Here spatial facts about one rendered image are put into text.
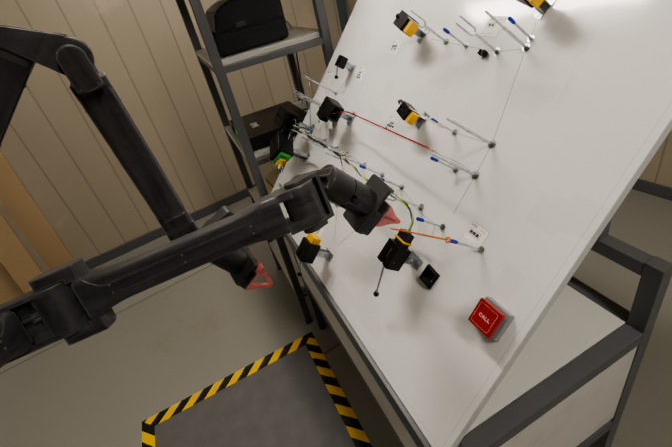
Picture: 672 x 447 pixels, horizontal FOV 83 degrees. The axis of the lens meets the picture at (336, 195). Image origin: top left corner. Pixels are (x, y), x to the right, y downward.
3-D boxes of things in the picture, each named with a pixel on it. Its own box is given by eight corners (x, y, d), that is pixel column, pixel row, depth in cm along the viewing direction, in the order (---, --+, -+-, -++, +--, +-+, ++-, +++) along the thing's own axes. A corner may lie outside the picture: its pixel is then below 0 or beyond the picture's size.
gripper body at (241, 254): (245, 246, 96) (223, 233, 91) (260, 266, 88) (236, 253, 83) (229, 266, 96) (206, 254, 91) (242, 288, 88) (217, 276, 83)
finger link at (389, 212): (376, 230, 79) (344, 214, 74) (396, 203, 78) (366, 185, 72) (392, 249, 74) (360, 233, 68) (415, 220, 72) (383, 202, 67)
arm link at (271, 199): (60, 353, 54) (17, 287, 51) (78, 332, 59) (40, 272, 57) (334, 231, 59) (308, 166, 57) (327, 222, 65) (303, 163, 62)
